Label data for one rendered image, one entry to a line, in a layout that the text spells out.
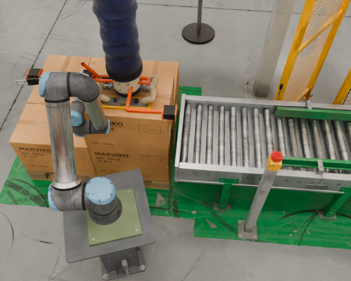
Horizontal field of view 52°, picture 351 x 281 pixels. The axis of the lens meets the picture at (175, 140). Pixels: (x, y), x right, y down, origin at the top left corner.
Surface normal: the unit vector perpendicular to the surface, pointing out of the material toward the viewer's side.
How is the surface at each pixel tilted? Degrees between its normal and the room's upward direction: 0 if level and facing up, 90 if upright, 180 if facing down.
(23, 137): 0
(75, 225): 0
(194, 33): 0
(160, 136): 90
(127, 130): 90
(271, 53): 90
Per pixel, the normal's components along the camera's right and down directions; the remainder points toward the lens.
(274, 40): -0.10, 0.80
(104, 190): 0.14, -0.56
